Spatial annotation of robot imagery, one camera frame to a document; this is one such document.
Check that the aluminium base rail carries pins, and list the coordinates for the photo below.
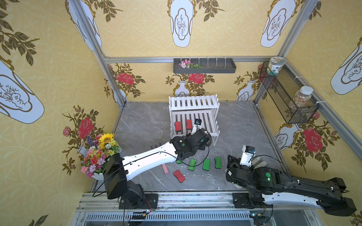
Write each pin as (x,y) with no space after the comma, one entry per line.
(184,206)

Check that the clear jar colourful sweets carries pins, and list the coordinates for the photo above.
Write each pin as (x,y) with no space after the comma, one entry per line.
(302,97)

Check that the aluminium corner frame post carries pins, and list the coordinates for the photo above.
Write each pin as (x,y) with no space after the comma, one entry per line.
(83,18)

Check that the colourful artificial flower bouquet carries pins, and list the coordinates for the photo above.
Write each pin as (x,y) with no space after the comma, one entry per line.
(99,154)

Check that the purple pink garden fork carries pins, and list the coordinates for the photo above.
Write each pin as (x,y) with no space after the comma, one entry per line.
(165,169)

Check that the white wooden slatted shelf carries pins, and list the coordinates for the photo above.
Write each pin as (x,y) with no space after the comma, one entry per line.
(191,108)

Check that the patterned jar white lid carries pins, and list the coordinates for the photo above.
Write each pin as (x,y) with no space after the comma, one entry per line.
(275,65)

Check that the small pink flower sprig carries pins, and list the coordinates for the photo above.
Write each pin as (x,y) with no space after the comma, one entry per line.
(188,64)

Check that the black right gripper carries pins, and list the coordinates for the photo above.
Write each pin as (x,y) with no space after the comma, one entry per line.
(231,168)

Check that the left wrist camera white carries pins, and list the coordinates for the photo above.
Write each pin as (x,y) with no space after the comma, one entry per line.
(196,126)

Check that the grey white oven mitt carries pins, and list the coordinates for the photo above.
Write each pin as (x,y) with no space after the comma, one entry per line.
(257,162)

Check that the black wire wall basket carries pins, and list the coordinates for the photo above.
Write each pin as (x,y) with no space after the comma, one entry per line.
(282,89)

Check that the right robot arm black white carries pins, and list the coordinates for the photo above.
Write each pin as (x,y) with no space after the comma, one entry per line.
(267,187)

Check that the red whiteboard eraser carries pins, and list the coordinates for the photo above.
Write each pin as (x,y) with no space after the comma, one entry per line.
(189,124)
(178,127)
(180,177)

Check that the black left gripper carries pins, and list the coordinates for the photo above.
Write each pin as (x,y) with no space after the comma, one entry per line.
(205,137)

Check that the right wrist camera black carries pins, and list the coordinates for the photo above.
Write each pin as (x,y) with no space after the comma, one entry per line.
(247,155)

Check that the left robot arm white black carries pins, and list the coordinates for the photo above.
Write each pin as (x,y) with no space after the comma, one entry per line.
(119,171)

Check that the dark grey wall tray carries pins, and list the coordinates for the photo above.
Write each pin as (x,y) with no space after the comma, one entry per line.
(209,65)

